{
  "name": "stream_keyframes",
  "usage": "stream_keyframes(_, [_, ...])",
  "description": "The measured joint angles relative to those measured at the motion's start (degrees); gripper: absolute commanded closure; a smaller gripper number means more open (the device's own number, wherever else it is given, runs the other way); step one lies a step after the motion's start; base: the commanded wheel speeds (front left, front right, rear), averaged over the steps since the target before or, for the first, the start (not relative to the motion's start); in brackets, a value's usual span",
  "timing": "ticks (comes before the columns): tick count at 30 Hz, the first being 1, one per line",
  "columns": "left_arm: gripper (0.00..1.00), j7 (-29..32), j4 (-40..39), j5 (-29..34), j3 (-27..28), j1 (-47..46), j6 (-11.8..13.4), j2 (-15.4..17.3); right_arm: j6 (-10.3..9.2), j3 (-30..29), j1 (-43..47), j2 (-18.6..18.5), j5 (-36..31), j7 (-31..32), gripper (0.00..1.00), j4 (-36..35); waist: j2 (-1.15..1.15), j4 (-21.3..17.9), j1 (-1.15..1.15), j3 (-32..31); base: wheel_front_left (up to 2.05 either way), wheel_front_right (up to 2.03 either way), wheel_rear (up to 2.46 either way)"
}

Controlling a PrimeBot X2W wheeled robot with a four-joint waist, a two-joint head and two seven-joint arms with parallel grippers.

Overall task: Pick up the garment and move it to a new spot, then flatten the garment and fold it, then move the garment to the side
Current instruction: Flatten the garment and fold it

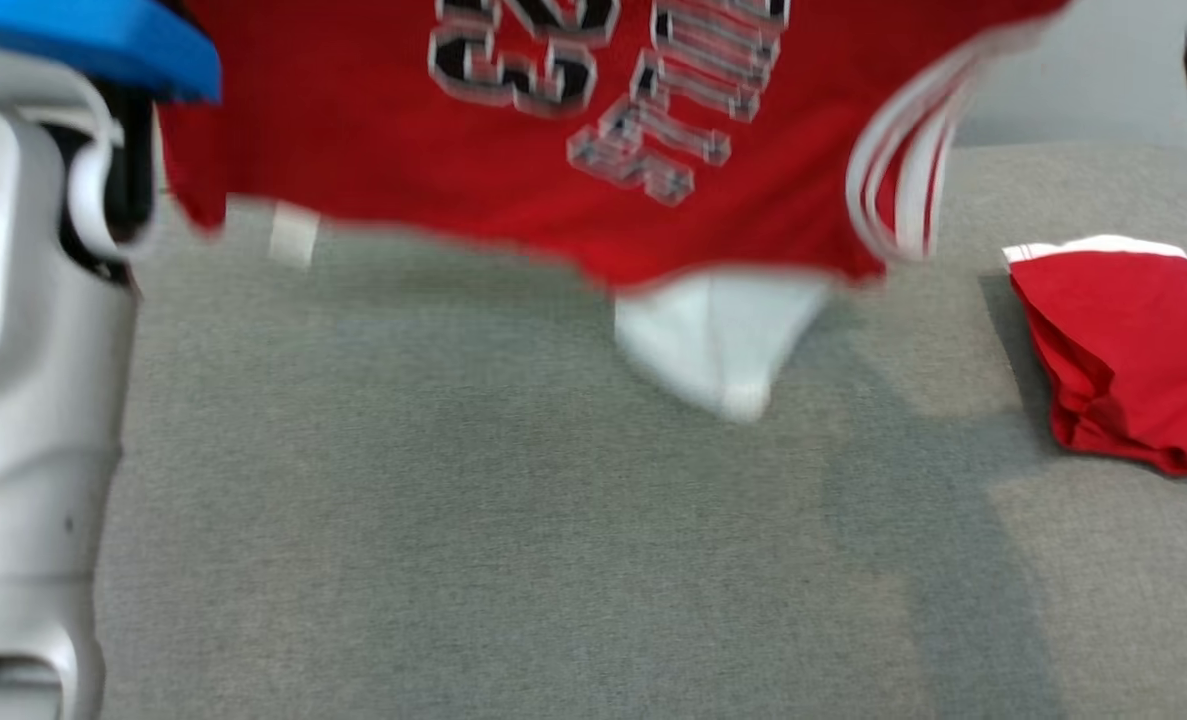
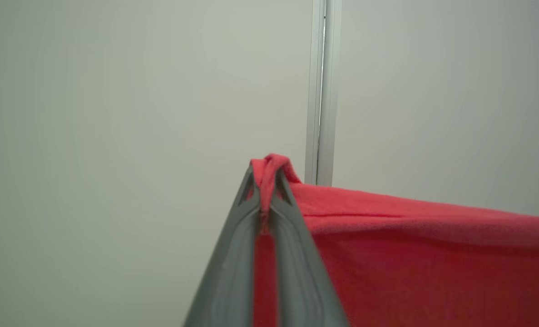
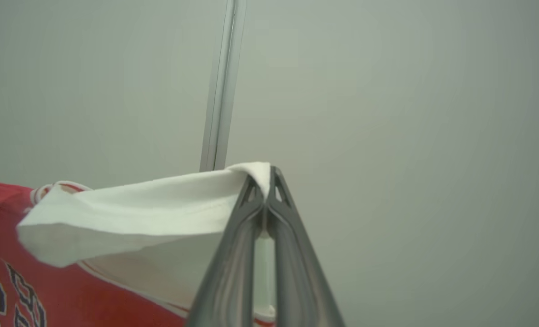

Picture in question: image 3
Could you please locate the red garment wide white panel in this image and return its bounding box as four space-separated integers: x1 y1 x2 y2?
0 161 277 327

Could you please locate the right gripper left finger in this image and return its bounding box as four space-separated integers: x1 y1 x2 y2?
185 175 267 327

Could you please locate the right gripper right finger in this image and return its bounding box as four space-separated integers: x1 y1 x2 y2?
265 166 345 327

